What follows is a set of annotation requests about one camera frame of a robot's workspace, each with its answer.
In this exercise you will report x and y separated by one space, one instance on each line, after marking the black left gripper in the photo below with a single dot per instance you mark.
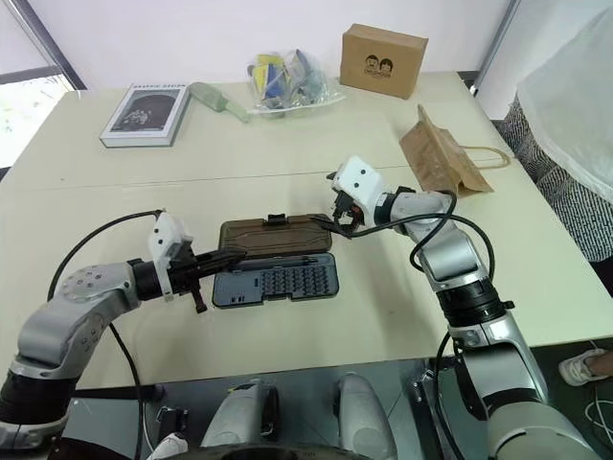
184 278

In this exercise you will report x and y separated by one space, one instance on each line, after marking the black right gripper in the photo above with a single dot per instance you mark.
346 208

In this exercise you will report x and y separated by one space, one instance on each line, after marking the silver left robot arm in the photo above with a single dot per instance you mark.
72 306

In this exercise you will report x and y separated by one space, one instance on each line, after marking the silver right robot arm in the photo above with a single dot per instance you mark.
450 254

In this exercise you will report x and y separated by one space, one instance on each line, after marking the slim dark screwdriver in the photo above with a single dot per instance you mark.
304 260

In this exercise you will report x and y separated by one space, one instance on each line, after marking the brown lidded screwdriver bit case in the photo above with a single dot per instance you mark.
278 239

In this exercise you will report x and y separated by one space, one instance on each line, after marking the brown paper bag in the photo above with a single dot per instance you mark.
440 153

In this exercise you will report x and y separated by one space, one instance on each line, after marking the clear plastic bag of items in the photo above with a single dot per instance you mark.
292 81

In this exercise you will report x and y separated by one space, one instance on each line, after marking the silver rounded robot leg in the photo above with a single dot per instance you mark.
364 417
239 417

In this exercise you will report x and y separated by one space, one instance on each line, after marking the grey hardcover book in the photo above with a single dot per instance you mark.
143 112

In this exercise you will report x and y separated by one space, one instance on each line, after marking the brown cardboard box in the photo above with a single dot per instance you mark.
380 60

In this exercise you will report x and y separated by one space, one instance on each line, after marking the person in white top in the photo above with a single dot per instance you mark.
565 96

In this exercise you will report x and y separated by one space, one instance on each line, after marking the white sneaker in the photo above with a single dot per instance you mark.
577 369

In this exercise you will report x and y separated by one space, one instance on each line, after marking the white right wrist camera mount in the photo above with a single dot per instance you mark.
359 182

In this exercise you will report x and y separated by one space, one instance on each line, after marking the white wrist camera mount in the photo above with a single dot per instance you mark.
165 235
359 182

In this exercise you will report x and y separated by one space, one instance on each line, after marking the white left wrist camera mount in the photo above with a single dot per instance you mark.
165 235

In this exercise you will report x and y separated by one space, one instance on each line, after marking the grey door frame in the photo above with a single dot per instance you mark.
498 38

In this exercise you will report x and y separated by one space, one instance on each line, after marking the dark window frame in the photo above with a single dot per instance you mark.
52 45

